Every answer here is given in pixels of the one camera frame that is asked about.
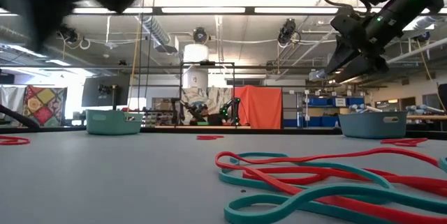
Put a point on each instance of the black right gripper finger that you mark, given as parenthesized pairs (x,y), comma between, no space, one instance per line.
(366,67)
(344,56)

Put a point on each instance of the teal rubber band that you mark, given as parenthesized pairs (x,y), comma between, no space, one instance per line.
(227,213)
(443,164)
(258,154)

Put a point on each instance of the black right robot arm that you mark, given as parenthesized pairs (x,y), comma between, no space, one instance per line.
(401,2)

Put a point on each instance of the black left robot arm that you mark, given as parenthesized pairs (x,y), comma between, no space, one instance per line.
(42,4)

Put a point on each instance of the black background robot arm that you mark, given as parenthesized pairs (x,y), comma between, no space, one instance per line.
(195,109)
(232,107)

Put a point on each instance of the small black ceiling device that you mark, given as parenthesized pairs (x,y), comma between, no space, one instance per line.
(423,36)

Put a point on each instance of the blue storage bin row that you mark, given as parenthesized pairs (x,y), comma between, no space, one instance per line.
(317,102)
(314,122)

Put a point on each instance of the blue plastic basket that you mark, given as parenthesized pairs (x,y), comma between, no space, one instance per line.
(370,128)

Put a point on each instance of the wooden background table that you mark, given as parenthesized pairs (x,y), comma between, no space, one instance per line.
(427,117)

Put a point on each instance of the black chair back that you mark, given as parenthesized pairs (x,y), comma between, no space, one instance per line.
(443,96)

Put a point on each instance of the orange hanging cloth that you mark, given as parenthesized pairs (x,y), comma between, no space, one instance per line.
(260,107)

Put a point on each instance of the grey patterned cloth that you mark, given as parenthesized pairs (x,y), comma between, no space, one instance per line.
(209,95)

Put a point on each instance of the black round ceiling device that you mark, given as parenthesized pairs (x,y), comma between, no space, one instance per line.
(200,35)

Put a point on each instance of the white cylindrical lamp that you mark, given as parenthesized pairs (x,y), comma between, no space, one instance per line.
(195,53)

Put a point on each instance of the white cylindrical container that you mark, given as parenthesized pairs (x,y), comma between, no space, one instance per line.
(195,79)

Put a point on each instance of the shelf with small items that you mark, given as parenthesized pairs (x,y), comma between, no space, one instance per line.
(160,116)

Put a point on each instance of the green plastic basket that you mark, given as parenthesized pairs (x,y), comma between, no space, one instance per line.
(111,124)

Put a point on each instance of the black monitor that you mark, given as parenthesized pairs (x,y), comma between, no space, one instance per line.
(91,91)

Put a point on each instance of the colourful patchwork quilt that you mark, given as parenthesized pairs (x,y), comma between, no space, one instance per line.
(43,107)

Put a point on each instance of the white hanging cloth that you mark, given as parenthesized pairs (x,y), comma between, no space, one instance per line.
(12,98)

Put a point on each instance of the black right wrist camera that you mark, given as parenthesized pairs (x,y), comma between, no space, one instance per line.
(345,27)

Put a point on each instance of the black ceiling camera device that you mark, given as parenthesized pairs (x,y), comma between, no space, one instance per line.
(287,31)
(68,33)

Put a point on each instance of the long silver ventilation duct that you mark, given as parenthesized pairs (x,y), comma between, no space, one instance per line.
(431,21)

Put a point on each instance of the black metal table frame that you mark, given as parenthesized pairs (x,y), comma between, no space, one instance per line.
(279,130)

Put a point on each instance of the black metal rack frame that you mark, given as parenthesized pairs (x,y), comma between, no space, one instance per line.
(207,63)

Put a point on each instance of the black overhead frame beam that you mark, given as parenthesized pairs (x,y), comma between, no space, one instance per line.
(157,10)

